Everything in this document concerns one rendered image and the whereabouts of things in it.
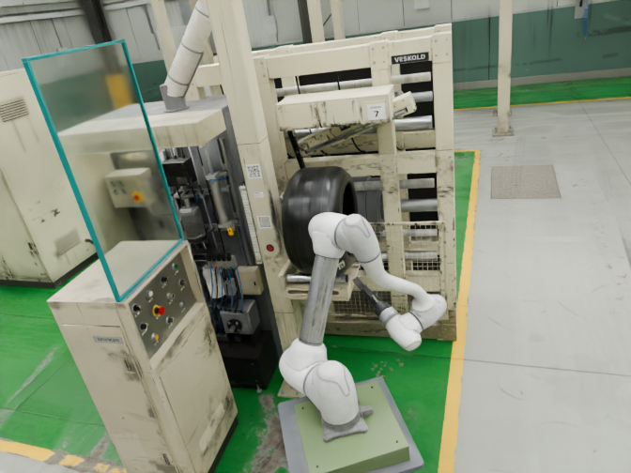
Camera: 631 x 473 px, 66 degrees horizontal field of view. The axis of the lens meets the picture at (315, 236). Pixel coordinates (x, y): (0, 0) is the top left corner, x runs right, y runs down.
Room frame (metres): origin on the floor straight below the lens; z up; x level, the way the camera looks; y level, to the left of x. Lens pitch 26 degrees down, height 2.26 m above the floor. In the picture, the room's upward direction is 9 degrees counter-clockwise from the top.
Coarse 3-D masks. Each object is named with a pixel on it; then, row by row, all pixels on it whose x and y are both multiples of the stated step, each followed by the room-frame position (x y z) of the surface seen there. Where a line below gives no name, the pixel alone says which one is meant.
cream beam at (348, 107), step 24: (288, 96) 2.83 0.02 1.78; (312, 96) 2.72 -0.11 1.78; (336, 96) 2.60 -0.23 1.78; (360, 96) 2.50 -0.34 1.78; (384, 96) 2.45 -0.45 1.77; (288, 120) 2.61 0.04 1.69; (312, 120) 2.57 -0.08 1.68; (336, 120) 2.53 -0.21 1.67; (360, 120) 2.49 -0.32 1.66; (384, 120) 2.45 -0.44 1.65
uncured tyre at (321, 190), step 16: (304, 176) 2.34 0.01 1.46; (320, 176) 2.30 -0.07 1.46; (336, 176) 2.30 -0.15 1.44; (288, 192) 2.27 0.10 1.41; (304, 192) 2.24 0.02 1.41; (320, 192) 2.21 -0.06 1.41; (336, 192) 2.21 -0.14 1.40; (352, 192) 2.52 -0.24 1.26; (288, 208) 2.21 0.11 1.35; (304, 208) 2.18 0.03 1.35; (320, 208) 2.15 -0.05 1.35; (336, 208) 2.16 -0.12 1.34; (352, 208) 2.59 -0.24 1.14; (288, 224) 2.17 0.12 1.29; (304, 224) 2.14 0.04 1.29; (288, 240) 2.16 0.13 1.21; (304, 240) 2.13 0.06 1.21; (288, 256) 2.21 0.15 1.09; (304, 256) 2.14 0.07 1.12; (352, 256) 2.29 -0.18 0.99; (304, 272) 2.22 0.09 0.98; (336, 272) 2.18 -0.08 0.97
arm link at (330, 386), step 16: (320, 368) 1.46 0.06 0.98; (336, 368) 1.45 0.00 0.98; (320, 384) 1.41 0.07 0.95; (336, 384) 1.39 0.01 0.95; (352, 384) 1.43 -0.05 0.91; (320, 400) 1.40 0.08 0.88; (336, 400) 1.37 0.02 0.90; (352, 400) 1.39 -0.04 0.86; (336, 416) 1.37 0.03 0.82; (352, 416) 1.38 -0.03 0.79
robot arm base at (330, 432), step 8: (360, 408) 1.45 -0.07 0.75; (368, 408) 1.45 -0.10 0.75; (320, 416) 1.47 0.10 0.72; (360, 416) 1.42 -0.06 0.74; (328, 424) 1.39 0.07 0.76; (344, 424) 1.37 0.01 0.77; (352, 424) 1.38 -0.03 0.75; (360, 424) 1.38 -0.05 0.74; (328, 432) 1.38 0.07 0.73; (336, 432) 1.37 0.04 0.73; (344, 432) 1.36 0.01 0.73; (352, 432) 1.36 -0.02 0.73; (360, 432) 1.36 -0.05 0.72; (328, 440) 1.35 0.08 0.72
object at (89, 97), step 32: (32, 64) 1.74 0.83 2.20; (64, 64) 1.87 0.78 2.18; (96, 64) 2.03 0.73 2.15; (128, 64) 2.22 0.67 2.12; (64, 96) 1.82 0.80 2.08; (96, 96) 1.97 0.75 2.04; (128, 96) 2.15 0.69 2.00; (64, 128) 1.77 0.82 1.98; (96, 128) 1.92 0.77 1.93; (128, 128) 2.09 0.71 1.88; (64, 160) 1.71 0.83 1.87; (96, 160) 1.86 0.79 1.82; (128, 160) 2.03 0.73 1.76; (160, 160) 2.23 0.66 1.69; (96, 192) 1.80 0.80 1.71; (128, 192) 1.97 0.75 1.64; (160, 192) 2.17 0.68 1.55; (96, 224) 1.75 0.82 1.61; (128, 224) 1.91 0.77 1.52; (160, 224) 2.10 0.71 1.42; (128, 256) 1.85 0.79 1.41; (160, 256) 2.03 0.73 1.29; (128, 288) 1.79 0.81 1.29
